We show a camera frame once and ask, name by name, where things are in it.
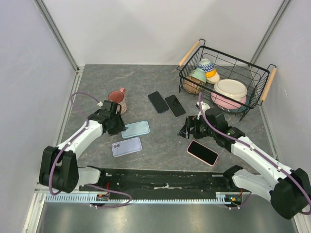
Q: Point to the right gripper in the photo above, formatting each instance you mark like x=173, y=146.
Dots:
x=191, y=121

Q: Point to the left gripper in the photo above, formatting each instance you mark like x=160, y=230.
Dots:
x=121, y=126

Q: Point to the pink phone case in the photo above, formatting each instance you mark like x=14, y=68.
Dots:
x=188, y=151

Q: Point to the dark green phone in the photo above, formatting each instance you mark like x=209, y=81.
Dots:
x=202, y=151

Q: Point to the black phone with stand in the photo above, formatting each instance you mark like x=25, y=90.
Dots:
x=175, y=106

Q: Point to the light blue phone case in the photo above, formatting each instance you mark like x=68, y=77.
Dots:
x=135, y=129

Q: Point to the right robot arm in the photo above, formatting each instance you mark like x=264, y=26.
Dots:
x=288, y=190

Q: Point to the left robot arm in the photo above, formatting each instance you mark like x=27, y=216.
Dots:
x=59, y=170

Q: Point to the blue-edged black phone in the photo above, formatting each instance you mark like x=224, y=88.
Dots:
x=158, y=102

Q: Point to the lavender phone case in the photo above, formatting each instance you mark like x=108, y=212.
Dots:
x=126, y=147

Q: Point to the pink floral mug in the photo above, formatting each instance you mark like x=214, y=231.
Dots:
x=119, y=98

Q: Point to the brown bowl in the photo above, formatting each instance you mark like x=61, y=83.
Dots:
x=192, y=85

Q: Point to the green bowl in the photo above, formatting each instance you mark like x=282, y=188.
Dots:
x=198, y=74

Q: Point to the yellow white bowl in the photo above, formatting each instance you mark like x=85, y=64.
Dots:
x=212, y=76

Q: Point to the teal bowl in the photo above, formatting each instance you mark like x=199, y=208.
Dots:
x=242, y=108

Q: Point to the cream bowl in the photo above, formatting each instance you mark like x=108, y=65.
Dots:
x=231, y=88

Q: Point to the blue patterned bowl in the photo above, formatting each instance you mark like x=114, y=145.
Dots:
x=206, y=65

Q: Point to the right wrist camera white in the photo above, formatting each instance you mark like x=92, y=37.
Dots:
x=204, y=106

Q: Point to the black wire basket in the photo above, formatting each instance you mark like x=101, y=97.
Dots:
x=257, y=80

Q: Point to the slotted cable duct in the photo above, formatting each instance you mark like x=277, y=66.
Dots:
x=94, y=198

